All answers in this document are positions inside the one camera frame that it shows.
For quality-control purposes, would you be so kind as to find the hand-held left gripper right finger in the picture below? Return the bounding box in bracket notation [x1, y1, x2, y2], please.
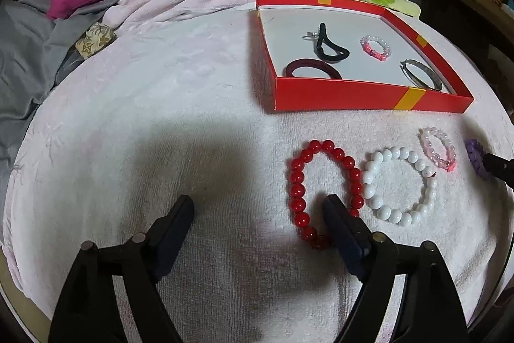
[322, 194, 468, 343]

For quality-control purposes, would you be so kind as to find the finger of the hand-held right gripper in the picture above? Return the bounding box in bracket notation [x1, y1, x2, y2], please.
[482, 153, 514, 191]

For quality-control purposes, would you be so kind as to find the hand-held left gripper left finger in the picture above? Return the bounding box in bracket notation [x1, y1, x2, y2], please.
[48, 194, 195, 343]

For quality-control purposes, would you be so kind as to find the purple bead bracelet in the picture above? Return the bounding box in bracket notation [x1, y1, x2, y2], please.
[465, 139, 496, 181]

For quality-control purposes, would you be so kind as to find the red bead bracelet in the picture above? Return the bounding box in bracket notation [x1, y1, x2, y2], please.
[289, 140, 364, 251]

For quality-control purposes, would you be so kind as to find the pale pink bead bracelet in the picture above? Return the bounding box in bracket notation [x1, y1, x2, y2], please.
[420, 127, 458, 172]

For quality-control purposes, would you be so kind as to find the silver bangle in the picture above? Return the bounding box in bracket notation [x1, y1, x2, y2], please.
[400, 59, 443, 92]

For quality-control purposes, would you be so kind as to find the red box lid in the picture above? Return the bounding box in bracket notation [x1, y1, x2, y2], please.
[255, 0, 475, 114]

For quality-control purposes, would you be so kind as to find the white and pink bead bracelet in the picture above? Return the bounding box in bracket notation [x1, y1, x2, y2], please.
[360, 35, 392, 61]

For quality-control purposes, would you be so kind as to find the maroon hair tie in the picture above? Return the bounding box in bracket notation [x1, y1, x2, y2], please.
[284, 59, 343, 80]

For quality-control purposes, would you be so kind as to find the black hair tie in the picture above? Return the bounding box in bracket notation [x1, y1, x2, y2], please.
[307, 22, 350, 62]

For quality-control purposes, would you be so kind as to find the pale pink blanket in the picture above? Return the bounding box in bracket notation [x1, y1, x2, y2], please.
[2, 0, 510, 343]

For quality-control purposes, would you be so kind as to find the small patterned pouch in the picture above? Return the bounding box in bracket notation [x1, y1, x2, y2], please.
[75, 23, 117, 58]

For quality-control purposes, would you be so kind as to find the grey cloth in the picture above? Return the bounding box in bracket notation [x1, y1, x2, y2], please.
[0, 0, 129, 151]

